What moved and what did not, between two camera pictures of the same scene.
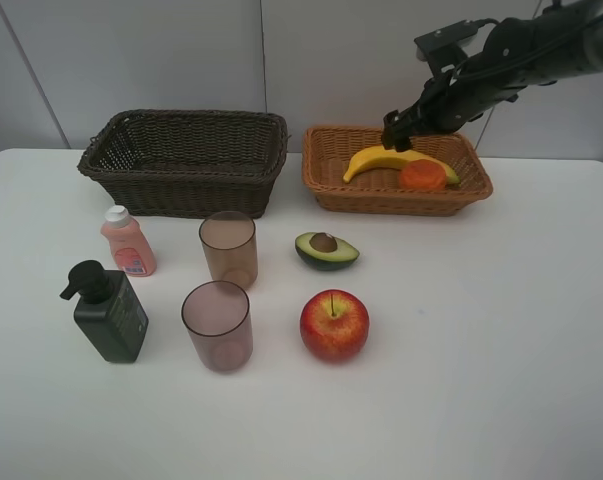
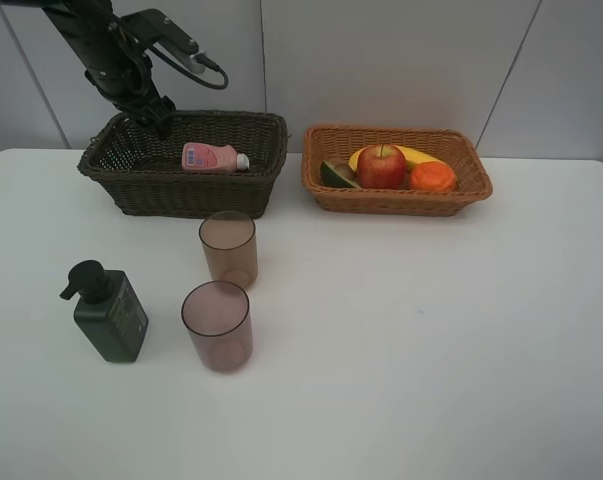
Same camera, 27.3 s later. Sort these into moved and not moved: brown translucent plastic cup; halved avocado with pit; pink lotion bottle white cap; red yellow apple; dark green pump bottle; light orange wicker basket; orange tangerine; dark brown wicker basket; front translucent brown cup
Moved: red yellow apple; halved avocado with pit; pink lotion bottle white cap; orange tangerine
Not moved: light orange wicker basket; front translucent brown cup; dark brown wicker basket; brown translucent plastic cup; dark green pump bottle
